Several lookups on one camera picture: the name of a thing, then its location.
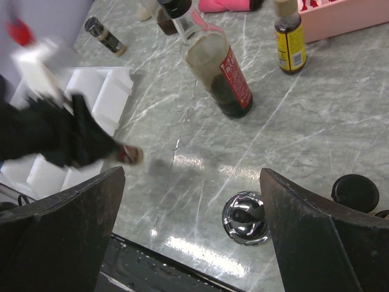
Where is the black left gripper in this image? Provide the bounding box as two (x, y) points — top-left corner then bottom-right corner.
(1, 94), (120, 167)

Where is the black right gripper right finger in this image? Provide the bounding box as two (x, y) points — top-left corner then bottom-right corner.
(260, 168), (388, 291)

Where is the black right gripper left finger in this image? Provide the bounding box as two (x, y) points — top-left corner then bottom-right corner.
(1, 167), (125, 291)

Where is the spice jar red label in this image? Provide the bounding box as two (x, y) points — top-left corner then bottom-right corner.
(115, 144), (144, 165)

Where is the small yellow label bottle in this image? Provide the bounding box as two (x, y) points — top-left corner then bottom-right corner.
(331, 174), (380, 214)

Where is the spice jar black lid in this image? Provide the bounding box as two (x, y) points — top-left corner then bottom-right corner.
(84, 16), (127, 57)

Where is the white plastic divided tray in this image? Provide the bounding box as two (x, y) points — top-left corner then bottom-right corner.
(1, 67), (133, 200)

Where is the shaker jar chrome black lid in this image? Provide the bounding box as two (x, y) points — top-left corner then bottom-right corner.
(221, 190), (270, 246)

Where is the tall glass oil bottle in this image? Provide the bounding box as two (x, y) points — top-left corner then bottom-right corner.
(157, 9), (177, 35)

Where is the dark soy sauce bottle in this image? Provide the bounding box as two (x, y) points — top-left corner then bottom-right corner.
(156, 0), (254, 119)

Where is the pink cloth black trim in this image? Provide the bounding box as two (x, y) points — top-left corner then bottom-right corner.
(198, 0), (264, 13)

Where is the yellow label sauce bottle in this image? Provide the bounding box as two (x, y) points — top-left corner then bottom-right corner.
(273, 0), (306, 75)

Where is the pink plastic divided box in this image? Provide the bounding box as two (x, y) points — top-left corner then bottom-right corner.
(298, 1), (388, 43)

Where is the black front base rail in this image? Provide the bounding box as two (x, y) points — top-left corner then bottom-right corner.
(95, 233), (240, 292)

